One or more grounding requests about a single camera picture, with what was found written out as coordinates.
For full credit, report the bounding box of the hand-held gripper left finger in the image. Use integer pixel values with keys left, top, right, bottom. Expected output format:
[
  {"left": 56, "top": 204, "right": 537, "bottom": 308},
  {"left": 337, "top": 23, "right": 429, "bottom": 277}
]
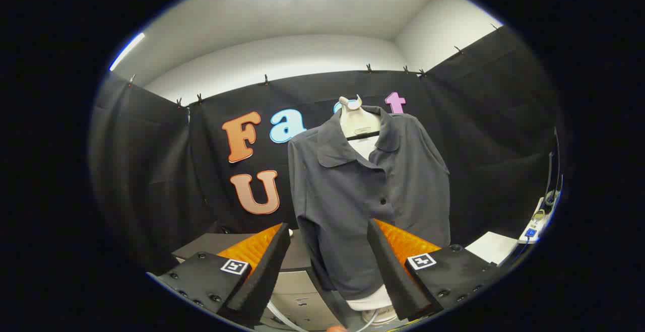
[{"left": 156, "top": 223, "right": 292, "bottom": 325}]

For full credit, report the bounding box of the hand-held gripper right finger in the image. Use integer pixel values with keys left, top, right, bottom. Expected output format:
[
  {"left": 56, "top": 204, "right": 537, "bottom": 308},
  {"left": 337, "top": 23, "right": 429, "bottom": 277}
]
[{"left": 366, "top": 219, "right": 504, "bottom": 322}]

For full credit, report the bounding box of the grey button shirt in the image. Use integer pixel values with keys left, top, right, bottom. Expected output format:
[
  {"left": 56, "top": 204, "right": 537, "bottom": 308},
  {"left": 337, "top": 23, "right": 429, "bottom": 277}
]
[{"left": 287, "top": 105, "right": 452, "bottom": 301}]

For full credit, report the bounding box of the grey cabinet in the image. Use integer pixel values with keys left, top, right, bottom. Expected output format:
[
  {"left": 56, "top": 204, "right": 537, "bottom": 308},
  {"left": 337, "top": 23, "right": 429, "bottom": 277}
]
[{"left": 171, "top": 229, "right": 348, "bottom": 331}]

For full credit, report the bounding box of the white table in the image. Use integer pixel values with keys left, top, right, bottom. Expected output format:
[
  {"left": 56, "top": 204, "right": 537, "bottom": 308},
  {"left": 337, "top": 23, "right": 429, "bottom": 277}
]
[{"left": 465, "top": 231, "right": 520, "bottom": 265}]

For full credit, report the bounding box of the white board with devices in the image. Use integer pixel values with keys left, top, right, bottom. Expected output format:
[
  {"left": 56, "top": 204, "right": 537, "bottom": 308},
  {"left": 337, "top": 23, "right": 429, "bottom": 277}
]
[{"left": 519, "top": 196, "right": 560, "bottom": 244}]

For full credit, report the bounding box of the white mannequin torso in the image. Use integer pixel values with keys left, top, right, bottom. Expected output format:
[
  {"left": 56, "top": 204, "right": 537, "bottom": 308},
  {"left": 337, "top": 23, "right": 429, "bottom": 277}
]
[{"left": 339, "top": 95, "right": 399, "bottom": 325}]

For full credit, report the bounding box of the ceiling light strip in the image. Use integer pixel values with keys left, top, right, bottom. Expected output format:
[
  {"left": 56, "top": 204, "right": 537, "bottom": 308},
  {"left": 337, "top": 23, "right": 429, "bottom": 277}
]
[{"left": 109, "top": 32, "right": 146, "bottom": 72}]

